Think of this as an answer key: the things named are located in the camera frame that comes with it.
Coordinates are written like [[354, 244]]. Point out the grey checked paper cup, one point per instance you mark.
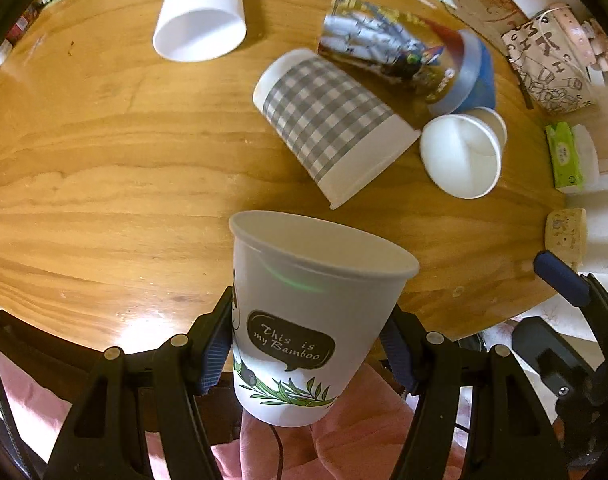
[[329, 115]]

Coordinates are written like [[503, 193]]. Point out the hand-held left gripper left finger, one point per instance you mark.
[[214, 357]]

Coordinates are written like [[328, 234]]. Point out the white panda print paper cup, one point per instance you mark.
[[304, 310]]

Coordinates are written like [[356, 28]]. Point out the patterned paper bag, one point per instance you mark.
[[549, 65]]

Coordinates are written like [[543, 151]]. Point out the yellow speckled sponge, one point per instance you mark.
[[566, 232]]

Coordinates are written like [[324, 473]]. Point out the green tissue pack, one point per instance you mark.
[[564, 155]]

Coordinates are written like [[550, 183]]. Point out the pink cloth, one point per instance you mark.
[[354, 445]]

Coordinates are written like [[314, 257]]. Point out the blue patterned paper cup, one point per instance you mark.
[[384, 45]]

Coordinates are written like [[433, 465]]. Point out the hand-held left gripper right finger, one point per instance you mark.
[[399, 360]]

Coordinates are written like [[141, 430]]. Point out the plain white paper cup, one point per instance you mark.
[[203, 5]]

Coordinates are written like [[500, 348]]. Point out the small white paper cup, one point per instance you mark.
[[459, 155]]

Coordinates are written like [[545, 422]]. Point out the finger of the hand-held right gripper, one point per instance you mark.
[[564, 277]]

